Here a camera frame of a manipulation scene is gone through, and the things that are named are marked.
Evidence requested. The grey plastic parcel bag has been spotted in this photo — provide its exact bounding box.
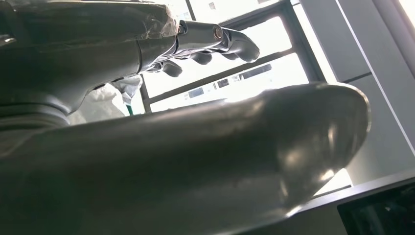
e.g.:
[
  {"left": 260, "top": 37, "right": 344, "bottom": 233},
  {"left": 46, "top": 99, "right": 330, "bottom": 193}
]
[{"left": 66, "top": 75, "right": 143, "bottom": 126}]

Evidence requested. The black inbound scanner machine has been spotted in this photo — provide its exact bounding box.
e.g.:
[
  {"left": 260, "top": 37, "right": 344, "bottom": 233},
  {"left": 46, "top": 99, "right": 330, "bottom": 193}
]
[{"left": 337, "top": 183, "right": 415, "bottom": 235}]

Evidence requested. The dark window frame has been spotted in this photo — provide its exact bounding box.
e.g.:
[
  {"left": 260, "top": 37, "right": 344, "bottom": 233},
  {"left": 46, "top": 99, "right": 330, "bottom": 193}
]
[{"left": 139, "top": 0, "right": 326, "bottom": 114}]

